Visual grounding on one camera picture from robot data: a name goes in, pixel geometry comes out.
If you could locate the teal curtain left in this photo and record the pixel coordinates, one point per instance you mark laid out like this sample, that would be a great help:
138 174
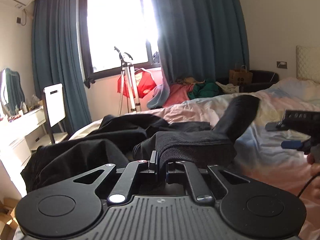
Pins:
55 58

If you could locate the teal curtain right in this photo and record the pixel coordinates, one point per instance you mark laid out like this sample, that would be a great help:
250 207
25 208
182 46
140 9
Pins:
203 39

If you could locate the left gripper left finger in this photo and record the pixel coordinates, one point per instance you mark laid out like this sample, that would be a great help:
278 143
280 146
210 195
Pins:
134 175

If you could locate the quilted headboard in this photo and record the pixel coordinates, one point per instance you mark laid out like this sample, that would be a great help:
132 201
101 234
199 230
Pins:
307 63

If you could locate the black bedside armchair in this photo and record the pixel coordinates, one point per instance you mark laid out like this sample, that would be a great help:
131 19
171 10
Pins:
261 80

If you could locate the wall socket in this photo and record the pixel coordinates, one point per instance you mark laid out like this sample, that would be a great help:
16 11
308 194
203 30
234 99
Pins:
282 64

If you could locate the red garment on hanger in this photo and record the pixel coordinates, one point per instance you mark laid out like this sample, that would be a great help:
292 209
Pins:
144 81

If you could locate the pastel bed duvet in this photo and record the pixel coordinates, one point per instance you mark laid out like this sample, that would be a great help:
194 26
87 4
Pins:
259 154

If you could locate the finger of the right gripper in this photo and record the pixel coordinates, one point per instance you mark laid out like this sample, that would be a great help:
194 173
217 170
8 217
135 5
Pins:
296 145

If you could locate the teal curtain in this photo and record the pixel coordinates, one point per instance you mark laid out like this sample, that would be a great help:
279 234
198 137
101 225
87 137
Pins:
55 58
203 39

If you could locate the brown paper bag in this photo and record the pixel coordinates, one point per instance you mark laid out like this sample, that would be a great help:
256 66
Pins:
240 76

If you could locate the silver tripod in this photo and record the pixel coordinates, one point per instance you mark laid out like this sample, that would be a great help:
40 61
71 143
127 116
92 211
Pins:
127 76

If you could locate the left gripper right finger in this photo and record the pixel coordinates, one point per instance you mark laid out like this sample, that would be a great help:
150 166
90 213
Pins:
187 174

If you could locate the white dresser desk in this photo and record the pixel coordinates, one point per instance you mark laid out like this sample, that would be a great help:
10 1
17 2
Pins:
17 139

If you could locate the pile of colourful clothes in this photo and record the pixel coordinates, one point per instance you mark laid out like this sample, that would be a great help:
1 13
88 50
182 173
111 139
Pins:
189 89

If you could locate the black pants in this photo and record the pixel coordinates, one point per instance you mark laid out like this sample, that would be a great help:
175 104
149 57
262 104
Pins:
119 140

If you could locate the window frame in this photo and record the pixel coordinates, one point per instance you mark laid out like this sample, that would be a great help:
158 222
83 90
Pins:
111 29

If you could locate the wavy mirror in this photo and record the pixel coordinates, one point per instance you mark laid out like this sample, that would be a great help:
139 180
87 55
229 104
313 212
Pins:
12 95

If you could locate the open cardboard box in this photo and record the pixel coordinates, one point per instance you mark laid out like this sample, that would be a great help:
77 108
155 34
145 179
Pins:
8 221

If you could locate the black white chair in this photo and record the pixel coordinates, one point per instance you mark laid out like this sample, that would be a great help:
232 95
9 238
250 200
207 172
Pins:
54 111

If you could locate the cosmetics clutter on desk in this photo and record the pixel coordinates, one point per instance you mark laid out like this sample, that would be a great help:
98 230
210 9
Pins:
16 112

